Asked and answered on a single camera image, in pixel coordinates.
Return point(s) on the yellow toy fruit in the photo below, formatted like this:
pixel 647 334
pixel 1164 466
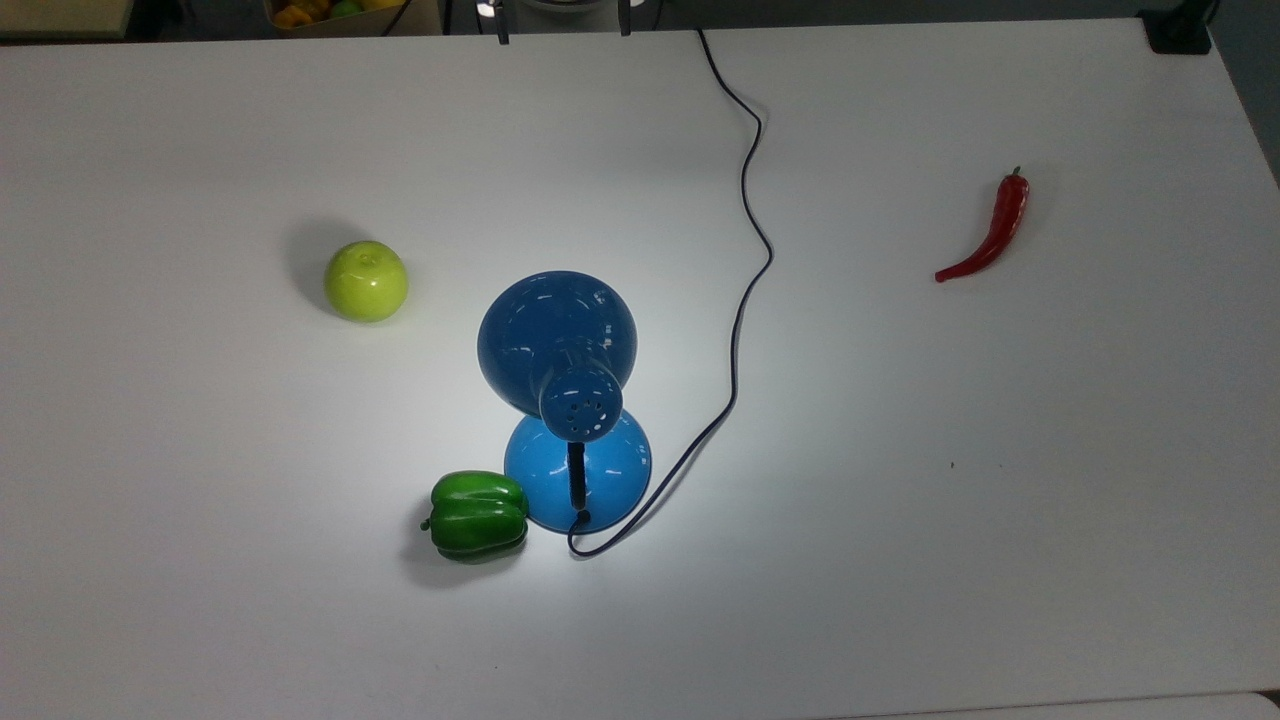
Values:
pixel 382 3

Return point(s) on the light wooden board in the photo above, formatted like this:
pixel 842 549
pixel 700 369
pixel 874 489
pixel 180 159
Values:
pixel 60 15

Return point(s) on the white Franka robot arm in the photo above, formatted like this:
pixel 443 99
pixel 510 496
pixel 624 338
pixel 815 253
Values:
pixel 562 4

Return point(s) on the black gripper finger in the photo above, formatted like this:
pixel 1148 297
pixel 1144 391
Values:
pixel 626 18
pixel 502 22

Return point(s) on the orange toy fruit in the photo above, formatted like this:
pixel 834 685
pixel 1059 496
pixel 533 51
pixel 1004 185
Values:
pixel 292 15

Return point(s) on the black table clamp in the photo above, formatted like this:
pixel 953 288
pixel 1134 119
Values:
pixel 1176 35

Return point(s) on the green toy apple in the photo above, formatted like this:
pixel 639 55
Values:
pixel 366 282

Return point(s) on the blue desk lamp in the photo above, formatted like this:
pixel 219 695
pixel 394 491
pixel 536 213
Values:
pixel 555 330

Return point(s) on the cardboard box of toy fruit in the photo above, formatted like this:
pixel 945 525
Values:
pixel 425 22

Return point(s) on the red toy chili pepper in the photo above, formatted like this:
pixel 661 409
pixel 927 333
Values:
pixel 1010 210

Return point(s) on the green toy bell pepper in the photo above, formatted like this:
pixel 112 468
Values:
pixel 478 520

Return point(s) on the small green toy fruit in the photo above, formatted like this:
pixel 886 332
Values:
pixel 345 8

